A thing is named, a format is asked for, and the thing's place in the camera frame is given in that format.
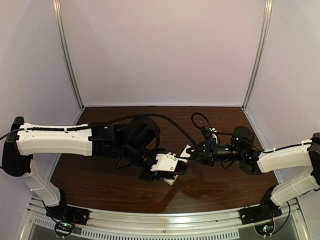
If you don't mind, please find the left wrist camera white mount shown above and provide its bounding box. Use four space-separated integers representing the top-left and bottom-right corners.
150 152 188 175

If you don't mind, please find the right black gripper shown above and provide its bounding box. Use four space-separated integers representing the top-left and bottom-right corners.
186 138 245 168

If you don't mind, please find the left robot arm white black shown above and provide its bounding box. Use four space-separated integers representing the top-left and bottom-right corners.
1 117 173 222

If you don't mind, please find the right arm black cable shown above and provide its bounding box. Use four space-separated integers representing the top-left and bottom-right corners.
191 112 320 153

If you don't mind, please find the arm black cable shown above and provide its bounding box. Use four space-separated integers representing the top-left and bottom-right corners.
191 112 320 153
0 113 196 161

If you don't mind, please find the front aluminium rail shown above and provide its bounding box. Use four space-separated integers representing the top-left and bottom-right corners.
23 197 305 240

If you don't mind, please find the white remote control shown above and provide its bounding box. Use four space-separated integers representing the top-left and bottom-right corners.
164 144 191 186

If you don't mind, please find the right aluminium frame post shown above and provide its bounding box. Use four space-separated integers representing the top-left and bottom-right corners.
242 0 273 111

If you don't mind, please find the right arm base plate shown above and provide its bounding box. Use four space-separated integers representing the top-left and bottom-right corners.
238 204 282 225

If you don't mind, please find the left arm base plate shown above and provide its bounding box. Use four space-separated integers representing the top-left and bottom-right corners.
45 205 90 226

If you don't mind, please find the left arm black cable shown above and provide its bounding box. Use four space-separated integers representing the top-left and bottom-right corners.
0 113 196 161

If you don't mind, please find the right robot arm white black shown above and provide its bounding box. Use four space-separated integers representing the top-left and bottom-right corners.
186 125 320 225

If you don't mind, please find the left aluminium frame post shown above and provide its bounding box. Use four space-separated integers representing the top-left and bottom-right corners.
52 0 84 110

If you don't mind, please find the aluminium frame post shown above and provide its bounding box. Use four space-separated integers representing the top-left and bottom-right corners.
242 0 273 111
52 0 84 110

